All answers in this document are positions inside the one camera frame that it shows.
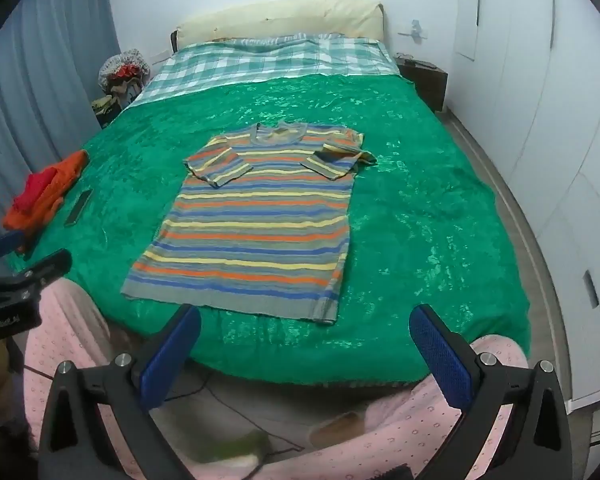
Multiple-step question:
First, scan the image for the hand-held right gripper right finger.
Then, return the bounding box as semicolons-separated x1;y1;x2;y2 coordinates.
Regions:
409;304;573;480

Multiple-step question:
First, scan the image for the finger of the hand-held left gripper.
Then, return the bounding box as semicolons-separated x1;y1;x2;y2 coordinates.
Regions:
0;249;74;293
0;230;27;263

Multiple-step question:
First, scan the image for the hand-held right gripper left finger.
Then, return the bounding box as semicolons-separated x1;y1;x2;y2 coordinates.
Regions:
39;304;211;480

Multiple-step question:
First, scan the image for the striped t-shirt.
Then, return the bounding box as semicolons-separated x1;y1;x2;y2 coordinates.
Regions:
120;121;378;326

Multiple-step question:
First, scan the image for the pile of clothes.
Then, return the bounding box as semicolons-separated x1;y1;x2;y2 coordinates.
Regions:
91;79;142;129

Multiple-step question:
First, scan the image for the person's left leg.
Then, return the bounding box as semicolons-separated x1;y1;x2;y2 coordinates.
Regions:
22;277;148;480

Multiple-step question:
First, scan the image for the red cloth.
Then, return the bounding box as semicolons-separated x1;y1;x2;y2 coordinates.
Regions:
12;167;59;212

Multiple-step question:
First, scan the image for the black smartphone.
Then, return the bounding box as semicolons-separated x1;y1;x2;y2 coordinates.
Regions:
64;189;94;227

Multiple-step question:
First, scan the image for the orange cloth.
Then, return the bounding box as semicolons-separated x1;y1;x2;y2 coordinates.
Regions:
1;149;90;256

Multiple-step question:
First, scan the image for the green slipper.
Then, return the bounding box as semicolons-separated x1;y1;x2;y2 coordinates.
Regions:
190;430;272;467

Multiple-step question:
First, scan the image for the beige slipper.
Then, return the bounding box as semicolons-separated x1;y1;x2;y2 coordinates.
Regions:
307;410;377;452

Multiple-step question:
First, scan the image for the green velvet blanket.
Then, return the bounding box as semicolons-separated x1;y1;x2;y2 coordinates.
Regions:
5;72;531;386

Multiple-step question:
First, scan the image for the grey curtain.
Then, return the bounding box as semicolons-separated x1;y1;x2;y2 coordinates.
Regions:
0;0;123;248

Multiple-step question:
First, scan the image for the floral fabric bag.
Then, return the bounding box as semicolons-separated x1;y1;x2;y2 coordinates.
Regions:
98;49;153;92

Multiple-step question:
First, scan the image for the dark wooden nightstand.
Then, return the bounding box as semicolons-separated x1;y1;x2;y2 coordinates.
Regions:
395;57;449;113

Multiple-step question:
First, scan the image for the white wardrobe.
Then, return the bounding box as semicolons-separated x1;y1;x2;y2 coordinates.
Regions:
447;0;600;441

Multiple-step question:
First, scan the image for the green checked bed sheet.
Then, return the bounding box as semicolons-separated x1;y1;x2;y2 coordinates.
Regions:
127;32;413;108

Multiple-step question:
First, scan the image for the cream pillow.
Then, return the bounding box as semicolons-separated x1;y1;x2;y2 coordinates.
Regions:
175;0;385;53

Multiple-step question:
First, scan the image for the black floor cable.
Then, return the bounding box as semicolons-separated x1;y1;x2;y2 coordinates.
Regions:
165;370;306;480

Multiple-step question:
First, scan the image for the blue-white wall hook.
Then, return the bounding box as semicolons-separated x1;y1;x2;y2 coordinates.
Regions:
399;20;427;44

